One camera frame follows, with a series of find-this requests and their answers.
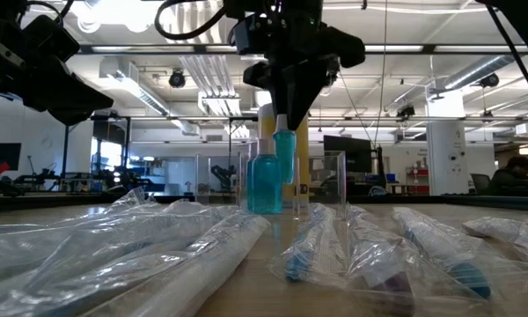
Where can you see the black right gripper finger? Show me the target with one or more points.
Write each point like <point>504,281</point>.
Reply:
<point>276,97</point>
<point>305,92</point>

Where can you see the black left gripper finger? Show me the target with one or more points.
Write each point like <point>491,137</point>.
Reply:
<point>79,90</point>
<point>83,108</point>

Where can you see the purple toothbrush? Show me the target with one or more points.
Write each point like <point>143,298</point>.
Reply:
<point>506,235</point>
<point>374,255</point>

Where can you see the yellow canister white lid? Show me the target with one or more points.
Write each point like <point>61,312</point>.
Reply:
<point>302,154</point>

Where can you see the black computer monitor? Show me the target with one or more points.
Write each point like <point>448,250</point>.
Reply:
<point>2,154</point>
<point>356,145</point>

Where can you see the clear acrylic organizer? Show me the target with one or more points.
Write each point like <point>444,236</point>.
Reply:
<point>325,185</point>

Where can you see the black overhead light bar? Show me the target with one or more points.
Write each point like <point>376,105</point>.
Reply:
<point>391,48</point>

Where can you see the black ceiling spotlight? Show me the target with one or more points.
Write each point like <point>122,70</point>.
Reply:
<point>405,111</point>
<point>177,78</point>
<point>489,80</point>

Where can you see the red shelf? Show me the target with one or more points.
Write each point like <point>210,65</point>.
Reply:
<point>415,190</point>

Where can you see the white pillar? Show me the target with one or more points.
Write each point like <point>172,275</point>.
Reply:
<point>444,158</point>

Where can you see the black office chair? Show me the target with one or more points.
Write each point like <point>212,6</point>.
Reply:
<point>479,182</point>

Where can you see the person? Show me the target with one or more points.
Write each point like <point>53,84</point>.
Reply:
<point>512,176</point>

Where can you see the black background rig frame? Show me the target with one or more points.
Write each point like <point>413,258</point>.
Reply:
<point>66,141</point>

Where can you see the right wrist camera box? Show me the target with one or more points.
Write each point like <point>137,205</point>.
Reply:
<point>248,35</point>

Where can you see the black metal table frame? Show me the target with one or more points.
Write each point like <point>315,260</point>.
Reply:
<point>422,200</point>

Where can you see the silver ventilation duct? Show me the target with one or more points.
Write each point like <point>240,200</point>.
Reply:
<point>475,72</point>

